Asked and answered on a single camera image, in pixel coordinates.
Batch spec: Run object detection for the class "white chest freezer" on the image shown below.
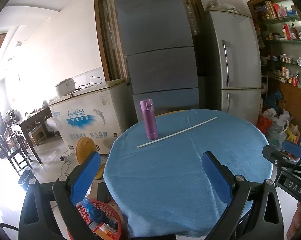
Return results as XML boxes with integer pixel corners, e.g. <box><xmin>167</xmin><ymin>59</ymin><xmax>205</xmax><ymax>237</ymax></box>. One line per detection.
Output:
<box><xmin>48</xmin><ymin>78</ymin><xmax>129</xmax><ymax>155</ymax></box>

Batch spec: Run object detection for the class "blue hanging bag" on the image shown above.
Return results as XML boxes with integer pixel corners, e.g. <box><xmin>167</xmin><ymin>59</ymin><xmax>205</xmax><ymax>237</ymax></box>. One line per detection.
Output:
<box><xmin>264</xmin><ymin>90</ymin><xmax>283</xmax><ymax>110</ymax></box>

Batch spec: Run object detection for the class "yellow slipper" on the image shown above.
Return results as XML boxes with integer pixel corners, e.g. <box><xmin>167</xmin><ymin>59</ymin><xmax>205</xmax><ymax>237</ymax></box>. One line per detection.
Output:
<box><xmin>94</xmin><ymin>162</ymin><xmax>106</xmax><ymax>179</ymax></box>

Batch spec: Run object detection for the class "grey three-door fridge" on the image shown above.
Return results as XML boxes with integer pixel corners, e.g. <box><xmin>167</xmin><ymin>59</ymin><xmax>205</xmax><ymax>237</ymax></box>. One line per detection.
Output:
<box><xmin>114</xmin><ymin>0</ymin><xmax>200</xmax><ymax>124</ymax></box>

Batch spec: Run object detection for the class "red shopping bag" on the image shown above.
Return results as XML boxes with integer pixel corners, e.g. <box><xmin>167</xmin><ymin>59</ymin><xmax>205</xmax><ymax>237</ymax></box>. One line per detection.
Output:
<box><xmin>257</xmin><ymin>115</ymin><xmax>272</xmax><ymax>134</ymax></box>

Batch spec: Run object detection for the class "blue plastic bag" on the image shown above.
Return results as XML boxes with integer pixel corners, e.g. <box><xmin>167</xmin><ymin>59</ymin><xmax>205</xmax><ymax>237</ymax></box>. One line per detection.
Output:
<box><xmin>83</xmin><ymin>197</ymin><xmax>108</xmax><ymax>224</ymax></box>

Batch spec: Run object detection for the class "yellow paper bag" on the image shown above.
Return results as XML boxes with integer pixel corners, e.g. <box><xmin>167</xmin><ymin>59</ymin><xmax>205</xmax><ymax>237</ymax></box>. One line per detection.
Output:
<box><xmin>287</xmin><ymin>124</ymin><xmax>301</xmax><ymax>143</ymax></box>

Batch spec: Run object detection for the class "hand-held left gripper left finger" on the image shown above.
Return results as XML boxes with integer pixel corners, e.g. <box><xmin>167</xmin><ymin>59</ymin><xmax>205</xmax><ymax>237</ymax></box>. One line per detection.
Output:
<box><xmin>18</xmin><ymin>151</ymin><xmax>101</xmax><ymax>240</ymax></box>

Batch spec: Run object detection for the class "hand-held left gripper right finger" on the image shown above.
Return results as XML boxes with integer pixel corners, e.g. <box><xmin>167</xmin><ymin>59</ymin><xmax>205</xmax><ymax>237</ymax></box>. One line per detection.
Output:
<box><xmin>202</xmin><ymin>151</ymin><xmax>285</xmax><ymax>240</ymax></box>

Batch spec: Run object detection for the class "wooden shelf cabinet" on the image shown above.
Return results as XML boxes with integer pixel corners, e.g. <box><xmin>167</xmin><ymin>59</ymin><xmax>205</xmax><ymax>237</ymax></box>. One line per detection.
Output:
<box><xmin>247</xmin><ymin>0</ymin><xmax>301</xmax><ymax>145</ymax></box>

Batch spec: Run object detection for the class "silver two-door fridge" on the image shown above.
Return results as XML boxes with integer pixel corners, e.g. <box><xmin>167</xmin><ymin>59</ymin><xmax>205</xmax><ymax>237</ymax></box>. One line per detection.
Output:
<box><xmin>203</xmin><ymin>6</ymin><xmax>263</xmax><ymax>125</ymax></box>

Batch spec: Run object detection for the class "black waste bin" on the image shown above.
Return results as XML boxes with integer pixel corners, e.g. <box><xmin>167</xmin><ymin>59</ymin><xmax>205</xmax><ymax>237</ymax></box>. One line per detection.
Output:
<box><xmin>18</xmin><ymin>169</ymin><xmax>32</xmax><ymax>192</ymax></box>

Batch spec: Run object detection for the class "white plastic bag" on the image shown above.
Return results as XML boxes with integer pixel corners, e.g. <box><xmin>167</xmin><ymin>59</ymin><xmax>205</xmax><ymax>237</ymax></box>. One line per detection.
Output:
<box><xmin>268</xmin><ymin>119</ymin><xmax>290</xmax><ymax>151</ymax></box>

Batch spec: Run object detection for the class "white rice cooker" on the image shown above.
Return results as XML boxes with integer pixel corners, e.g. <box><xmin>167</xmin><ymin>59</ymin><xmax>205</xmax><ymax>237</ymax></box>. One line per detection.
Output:
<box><xmin>55</xmin><ymin>79</ymin><xmax>77</xmax><ymax>97</ymax></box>

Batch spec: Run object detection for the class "white power strip cable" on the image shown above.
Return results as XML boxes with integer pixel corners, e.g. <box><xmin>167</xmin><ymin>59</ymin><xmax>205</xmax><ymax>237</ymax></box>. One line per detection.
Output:
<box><xmin>59</xmin><ymin>150</ymin><xmax>73</xmax><ymax>174</ymax></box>

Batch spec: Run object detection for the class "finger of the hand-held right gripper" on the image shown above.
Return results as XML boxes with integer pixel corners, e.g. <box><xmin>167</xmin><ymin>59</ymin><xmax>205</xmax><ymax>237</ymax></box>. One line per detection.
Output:
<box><xmin>283</xmin><ymin>140</ymin><xmax>301</xmax><ymax>167</ymax></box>
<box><xmin>263</xmin><ymin>144</ymin><xmax>295</xmax><ymax>167</ymax></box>

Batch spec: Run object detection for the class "red plastic basket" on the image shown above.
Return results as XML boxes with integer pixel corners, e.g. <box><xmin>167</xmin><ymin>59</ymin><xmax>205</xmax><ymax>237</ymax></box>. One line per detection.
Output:
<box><xmin>67</xmin><ymin>200</ymin><xmax>123</xmax><ymax>240</ymax></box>

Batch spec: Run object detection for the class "dark wooden chair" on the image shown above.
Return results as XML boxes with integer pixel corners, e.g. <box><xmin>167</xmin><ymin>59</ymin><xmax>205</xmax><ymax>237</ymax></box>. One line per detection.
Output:
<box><xmin>0</xmin><ymin>124</ymin><xmax>33</xmax><ymax>177</ymax></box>

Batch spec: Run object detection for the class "rice cooker cable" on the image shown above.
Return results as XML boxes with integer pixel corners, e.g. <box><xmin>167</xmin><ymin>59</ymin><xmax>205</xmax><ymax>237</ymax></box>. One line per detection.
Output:
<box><xmin>77</xmin><ymin>76</ymin><xmax>103</xmax><ymax>90</ymax></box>

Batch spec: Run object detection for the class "yellow round lid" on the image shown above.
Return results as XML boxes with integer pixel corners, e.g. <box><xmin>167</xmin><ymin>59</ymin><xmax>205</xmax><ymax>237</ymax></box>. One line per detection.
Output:
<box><xmin>75</xmin><ymin>136</ymin><xmax>101</xmax><ymax>167</ymax></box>

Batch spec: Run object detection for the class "wooden stool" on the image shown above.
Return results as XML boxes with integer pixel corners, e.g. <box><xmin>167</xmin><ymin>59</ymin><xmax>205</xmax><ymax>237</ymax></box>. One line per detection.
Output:
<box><xmin>28</xmin><ymin>127</ymin><xmax>47</xmax><ymax>145</ymax></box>

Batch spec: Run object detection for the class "dark wooden dining table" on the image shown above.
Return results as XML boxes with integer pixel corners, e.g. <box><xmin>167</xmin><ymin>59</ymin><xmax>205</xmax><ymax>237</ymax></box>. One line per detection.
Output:
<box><xmin>12</xmin><ymin>106</ymin><xmax>53</xmax><ymax>164</ymax></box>

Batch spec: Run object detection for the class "long white plastic tube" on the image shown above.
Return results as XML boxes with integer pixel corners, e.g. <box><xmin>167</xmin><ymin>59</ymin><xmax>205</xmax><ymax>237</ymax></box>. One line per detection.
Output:
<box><xmin>137</xmin><ymin>116</ymin><xmax>218</xmax><ymax>148</ymax></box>

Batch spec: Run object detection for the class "purple thermos bottle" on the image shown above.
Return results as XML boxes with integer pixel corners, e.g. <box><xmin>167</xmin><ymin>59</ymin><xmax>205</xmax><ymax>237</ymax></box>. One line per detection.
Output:
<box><xmin>140</xmin><ymin>99</ymin><xmax>158</xmax><ymax>140</ymax></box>

